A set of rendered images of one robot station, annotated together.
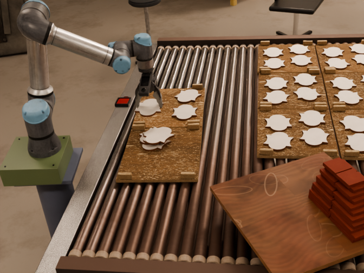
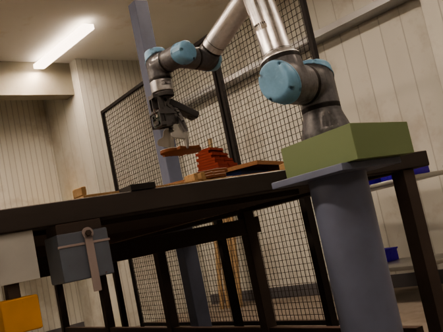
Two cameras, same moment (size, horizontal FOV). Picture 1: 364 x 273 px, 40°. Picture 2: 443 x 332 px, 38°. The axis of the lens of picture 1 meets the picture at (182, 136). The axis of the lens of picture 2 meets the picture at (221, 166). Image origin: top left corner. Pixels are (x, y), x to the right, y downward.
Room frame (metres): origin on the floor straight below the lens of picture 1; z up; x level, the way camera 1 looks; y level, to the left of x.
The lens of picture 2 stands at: (3.47, 1.73, 0.73)
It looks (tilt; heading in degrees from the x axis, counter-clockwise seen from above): 7 degrees up; 225
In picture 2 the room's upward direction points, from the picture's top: 12 degrees counter-clockwise
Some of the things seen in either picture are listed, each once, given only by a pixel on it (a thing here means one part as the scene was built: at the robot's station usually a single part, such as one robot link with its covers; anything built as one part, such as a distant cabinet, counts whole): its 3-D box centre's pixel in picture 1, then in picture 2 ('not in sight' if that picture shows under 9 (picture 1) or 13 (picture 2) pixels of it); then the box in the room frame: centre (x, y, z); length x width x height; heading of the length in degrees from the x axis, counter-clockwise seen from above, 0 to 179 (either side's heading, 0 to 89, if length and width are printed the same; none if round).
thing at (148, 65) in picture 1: (144, 63); (162, 87); (2.10, 0.14, 1.28); 0.08 x 0.08 x 0.05
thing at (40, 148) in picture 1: (43, 139); (324, 122); (1.94, 0.64, 1.01); 0.15 x 0.15 x 0.10
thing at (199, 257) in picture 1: (218, 123); not in sight; (2.14, -0.19, 0.90); 1.95 x 0.05 x 0.05; 170
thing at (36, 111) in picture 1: (37, 117); (314, 85); (1.95, 0.63, 1.13); 0.13 x 0.12 x 0.14; 4
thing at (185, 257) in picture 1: (207, 123); not in sight; (2.15, -0.14, 0.90); 1.95 x 0.05 x 0.05; 170
